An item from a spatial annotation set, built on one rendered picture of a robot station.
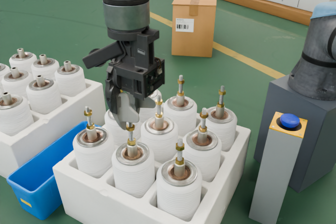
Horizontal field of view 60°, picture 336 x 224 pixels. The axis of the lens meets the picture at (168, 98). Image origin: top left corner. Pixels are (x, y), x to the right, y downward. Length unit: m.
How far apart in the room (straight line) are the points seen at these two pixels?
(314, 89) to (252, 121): 0.44
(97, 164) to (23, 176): 0.27
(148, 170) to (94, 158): 0.13
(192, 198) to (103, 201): 0.21
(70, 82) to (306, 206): 0.83
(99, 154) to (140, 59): 0.30
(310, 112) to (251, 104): 0.53
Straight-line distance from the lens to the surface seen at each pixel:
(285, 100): 0.87
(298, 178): 0.96
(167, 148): 0.74
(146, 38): 0.47
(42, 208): 0.89
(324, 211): 0.98
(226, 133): 0.78
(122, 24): 0.47
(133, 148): 0.65
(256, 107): 1.32
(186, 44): 1.72
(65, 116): 1.01
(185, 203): 0.63
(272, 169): 0.74
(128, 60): 0.52
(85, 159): 0.72
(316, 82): 0.84
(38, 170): 0.96
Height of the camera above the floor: 0.71
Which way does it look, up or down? 32 degrees down
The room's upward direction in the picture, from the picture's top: straight up
